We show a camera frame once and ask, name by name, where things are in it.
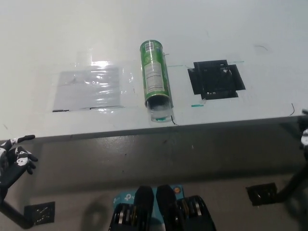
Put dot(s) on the green chips can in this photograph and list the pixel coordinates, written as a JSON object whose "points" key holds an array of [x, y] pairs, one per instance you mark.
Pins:
{"points": [[155, 72]]}

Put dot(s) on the teal tape strip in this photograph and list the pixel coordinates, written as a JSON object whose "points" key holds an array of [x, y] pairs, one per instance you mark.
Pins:
{"points": [[197, 105]]}

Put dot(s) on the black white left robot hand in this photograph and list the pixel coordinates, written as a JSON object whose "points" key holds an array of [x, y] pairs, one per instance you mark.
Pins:
{"points": [[14, 168]]}

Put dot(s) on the clear plastic sheet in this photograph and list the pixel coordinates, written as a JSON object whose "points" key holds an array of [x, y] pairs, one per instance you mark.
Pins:
{"points": [[87, 89]]}

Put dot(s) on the black tape square patch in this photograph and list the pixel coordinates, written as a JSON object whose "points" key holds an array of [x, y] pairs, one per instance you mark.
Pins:
{"points": [[216, 80]]}

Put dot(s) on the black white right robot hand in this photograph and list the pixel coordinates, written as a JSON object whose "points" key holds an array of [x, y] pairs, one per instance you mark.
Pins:
{"points": [[305, 138]]}

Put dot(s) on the black floor tape patch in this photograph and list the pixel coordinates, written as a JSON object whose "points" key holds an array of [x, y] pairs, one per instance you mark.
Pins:
{"points": [[262, 193], [39, 213]]}

